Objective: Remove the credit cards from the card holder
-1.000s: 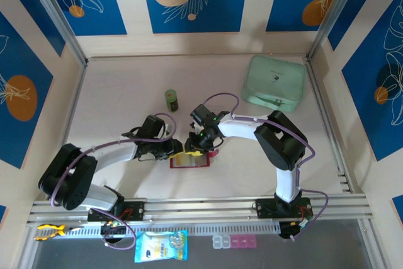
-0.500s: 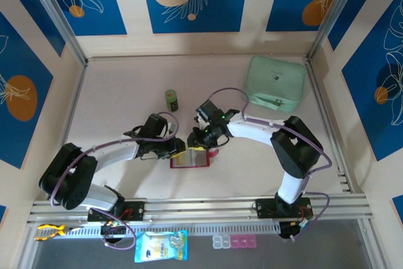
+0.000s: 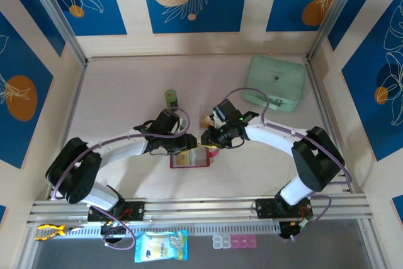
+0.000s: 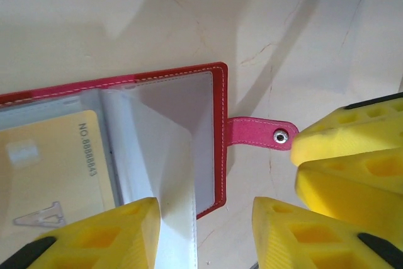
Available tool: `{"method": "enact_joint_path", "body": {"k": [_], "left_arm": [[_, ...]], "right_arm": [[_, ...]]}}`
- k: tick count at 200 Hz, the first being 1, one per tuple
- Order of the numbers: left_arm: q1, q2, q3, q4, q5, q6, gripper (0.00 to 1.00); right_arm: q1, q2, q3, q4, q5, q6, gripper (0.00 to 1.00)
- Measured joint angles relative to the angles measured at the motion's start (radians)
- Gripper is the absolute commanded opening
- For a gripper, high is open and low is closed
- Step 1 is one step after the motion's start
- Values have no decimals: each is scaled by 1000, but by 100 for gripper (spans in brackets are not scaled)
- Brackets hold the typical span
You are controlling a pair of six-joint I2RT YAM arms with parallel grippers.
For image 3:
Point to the grey metal sheet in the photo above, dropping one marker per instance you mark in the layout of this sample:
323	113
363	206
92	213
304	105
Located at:
283	256

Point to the aluminium table edge rail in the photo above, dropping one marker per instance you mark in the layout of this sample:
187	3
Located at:
72	105
314	77

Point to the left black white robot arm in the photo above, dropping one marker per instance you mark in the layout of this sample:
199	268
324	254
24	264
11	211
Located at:
75	180

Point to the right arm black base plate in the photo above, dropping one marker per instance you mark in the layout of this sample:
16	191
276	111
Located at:
264	208

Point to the aluminium mounting rail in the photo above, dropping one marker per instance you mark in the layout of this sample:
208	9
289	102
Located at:
201	207

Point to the blue plastic snack bag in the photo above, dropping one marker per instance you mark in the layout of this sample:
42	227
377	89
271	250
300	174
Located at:
160	247

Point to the aluminium frame post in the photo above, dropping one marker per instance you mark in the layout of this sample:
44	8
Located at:
57	14
334	14

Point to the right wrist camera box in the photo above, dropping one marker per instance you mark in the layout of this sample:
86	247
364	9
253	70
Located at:
226	111

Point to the green cylindrical bottle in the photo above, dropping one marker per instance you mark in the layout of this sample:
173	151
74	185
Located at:
171	99

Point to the gold VIP card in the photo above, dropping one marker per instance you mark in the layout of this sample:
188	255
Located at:
206	121

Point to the orange yellow card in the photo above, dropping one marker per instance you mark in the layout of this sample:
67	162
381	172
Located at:
183	159

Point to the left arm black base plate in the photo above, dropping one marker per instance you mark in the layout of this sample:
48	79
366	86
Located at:
138	210

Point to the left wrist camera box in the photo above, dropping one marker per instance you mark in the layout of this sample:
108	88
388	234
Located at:
167	121

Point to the mint green zip pouch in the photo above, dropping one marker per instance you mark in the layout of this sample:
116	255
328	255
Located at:
280	73

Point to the white and pink pill organizer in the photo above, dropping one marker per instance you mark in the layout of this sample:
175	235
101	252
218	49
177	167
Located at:
234	241

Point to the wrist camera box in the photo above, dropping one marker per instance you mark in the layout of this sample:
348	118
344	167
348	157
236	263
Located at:
226	111
167	121

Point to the red leather card holder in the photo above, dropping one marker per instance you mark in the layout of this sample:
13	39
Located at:
200	158

